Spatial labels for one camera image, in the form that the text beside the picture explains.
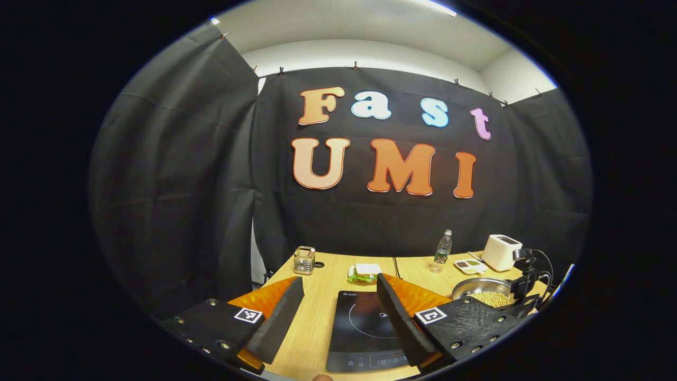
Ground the clear plastic water bottle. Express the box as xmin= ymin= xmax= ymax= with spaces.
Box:
xmin=429 ymin=229 xmax=453 ymax=274

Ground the black induction cooktop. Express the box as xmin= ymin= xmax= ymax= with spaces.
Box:
xmin=325 ymin=290 xmax=424 ymax=374

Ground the pile of soybeans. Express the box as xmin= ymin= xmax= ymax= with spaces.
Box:
xmin=468 ymin=291 xmax=513 ymax=309

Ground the white toaster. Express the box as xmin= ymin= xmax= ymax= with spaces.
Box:
xmin=480 ymin=234 xmax=523 ymax=273

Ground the white plate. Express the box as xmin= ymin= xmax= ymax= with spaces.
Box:
xmin=347 ymin=266 xmax=382 ymax=285

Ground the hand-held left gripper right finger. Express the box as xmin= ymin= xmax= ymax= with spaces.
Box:
xmin=376 ymin=274 xmax=540 ymax=371

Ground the white divided dish with beans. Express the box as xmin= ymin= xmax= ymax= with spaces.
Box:
xmin=454 ymin=258 xmax=489 ymax=276

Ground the metal wire holder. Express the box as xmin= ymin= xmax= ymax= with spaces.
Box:
xmin=294 ymin=246 xmax=316 ymax=275

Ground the steel pot with black handle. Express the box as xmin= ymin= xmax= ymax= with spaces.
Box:
xmin=451 ymin=277 xmax=515 ymax=309

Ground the sandwich with lettuce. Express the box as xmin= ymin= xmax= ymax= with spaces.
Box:
xmin=348 ymin=264 xmax=382 ymax=284

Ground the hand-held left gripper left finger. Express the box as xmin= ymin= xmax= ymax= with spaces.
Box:
xmin=159 ymin=276 xmax=306 ymax=374

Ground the black backdrop cloth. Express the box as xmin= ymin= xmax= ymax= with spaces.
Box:
xmin=89 ymin=24 xmax=593 ymax=318

